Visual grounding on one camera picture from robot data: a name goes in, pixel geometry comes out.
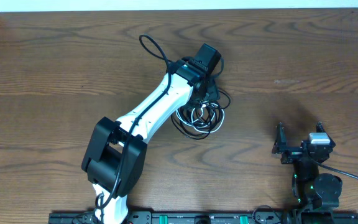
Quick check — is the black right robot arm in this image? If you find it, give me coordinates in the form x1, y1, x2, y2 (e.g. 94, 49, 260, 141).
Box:
272, 123, 342, 224

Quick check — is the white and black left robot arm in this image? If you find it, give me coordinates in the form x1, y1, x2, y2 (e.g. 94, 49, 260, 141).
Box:
81, 60, 214, 223

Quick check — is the white usb cable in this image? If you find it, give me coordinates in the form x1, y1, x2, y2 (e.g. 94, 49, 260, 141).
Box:
175, 103, 226, 134

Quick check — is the black usb cable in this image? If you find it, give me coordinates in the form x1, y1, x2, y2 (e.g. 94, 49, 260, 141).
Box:
170, 88, 231, 141

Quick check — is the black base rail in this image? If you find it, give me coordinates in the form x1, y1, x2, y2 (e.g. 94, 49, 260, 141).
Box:
48, 211, 358, 224

